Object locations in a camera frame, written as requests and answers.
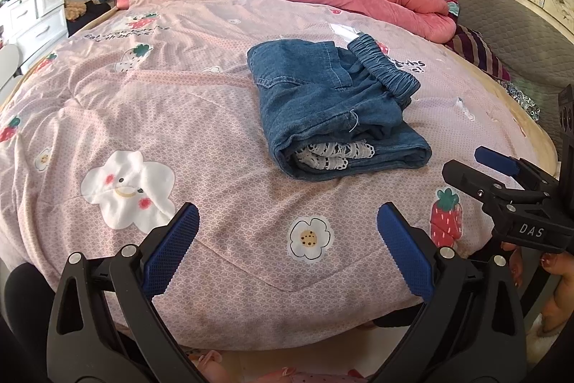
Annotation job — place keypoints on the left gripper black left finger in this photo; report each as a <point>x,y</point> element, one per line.
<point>104,326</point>

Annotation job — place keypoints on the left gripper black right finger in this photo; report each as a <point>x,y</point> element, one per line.
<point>470,326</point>

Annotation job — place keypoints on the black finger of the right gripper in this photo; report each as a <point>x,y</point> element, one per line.
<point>526,174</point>
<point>474,183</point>

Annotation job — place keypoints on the blue denim pants lace trim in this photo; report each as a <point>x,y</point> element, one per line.
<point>329,112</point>

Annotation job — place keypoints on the right hand red nails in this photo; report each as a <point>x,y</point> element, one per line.
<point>556,303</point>

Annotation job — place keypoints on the grey quilted headboard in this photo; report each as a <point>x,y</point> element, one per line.
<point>538,57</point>

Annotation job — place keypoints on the striped purple pillow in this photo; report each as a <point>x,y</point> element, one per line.
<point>469,44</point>

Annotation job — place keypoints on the pink strawberry print quilt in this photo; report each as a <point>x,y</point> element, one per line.
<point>157,107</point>

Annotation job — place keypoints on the white scalloped footboard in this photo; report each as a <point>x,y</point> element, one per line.
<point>10,73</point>

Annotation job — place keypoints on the white drawer dresser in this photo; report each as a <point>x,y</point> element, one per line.
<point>34,26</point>

